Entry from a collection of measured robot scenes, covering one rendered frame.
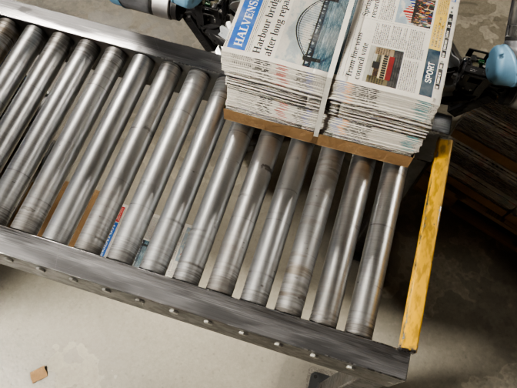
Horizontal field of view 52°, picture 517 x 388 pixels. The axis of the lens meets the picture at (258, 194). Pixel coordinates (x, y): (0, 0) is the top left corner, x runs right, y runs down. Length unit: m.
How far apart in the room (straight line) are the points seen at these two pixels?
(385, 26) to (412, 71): 0.10
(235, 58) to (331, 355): 0.53
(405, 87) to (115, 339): 1.25
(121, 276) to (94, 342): 0.84
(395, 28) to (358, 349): 0.55
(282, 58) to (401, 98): 0.20
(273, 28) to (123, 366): 1.19
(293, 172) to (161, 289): 0.34
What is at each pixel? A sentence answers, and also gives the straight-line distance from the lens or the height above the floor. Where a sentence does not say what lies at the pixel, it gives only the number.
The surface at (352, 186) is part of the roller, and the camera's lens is 1.04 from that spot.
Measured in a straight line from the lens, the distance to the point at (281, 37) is 0.92.
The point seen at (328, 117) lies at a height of 0.90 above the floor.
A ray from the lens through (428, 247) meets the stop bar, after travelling 1.01.
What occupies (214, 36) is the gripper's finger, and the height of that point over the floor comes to 0.81.
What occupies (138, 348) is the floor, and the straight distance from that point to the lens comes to 1.77.
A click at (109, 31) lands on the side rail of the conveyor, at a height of 0.80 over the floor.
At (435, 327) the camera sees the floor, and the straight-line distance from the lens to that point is 1.86.
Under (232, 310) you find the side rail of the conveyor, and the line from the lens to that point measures 0.94.
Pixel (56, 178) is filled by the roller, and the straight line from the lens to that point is 1.10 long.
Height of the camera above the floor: 1.72
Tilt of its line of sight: 65 degrees down
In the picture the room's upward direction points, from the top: 4 degrees clockwise
